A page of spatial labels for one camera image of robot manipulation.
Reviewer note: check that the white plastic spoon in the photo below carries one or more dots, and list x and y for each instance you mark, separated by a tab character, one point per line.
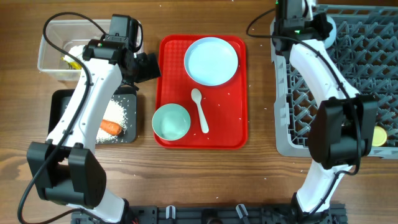
196	97

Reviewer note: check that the red serving tray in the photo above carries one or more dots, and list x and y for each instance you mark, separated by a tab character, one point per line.
225	106

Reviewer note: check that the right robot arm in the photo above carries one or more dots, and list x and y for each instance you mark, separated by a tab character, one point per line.
342	131

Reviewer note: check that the white rice pile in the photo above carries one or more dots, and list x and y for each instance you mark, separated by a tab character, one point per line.
121	109

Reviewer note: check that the orange carrot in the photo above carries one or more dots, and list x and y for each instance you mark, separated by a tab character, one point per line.
110	127

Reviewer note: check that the snack wrapper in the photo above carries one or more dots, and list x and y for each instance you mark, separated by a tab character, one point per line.
71	63

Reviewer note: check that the grey dishwasher rack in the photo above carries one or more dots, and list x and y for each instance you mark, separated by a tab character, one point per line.
365	51

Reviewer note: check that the mint green bowl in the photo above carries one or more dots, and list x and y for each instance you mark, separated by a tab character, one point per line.
171	122

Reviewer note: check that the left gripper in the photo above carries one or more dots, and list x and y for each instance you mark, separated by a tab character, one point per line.
149	66

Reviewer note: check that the light blue plate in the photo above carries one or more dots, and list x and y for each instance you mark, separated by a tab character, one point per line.
211	61

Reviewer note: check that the light blue bowl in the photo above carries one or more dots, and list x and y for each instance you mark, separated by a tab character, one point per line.
332	35

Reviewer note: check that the white tissue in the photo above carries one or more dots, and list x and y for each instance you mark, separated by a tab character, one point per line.
77	52

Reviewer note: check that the black food waste tray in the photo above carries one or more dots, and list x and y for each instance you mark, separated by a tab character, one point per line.
61	98

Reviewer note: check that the yellow plastic cup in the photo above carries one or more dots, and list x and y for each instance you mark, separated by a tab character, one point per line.
379	136

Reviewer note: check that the clear plastic waste bin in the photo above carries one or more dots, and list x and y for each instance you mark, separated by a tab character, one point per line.
66	34

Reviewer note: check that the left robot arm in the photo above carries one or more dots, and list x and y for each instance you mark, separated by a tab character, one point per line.
64	168

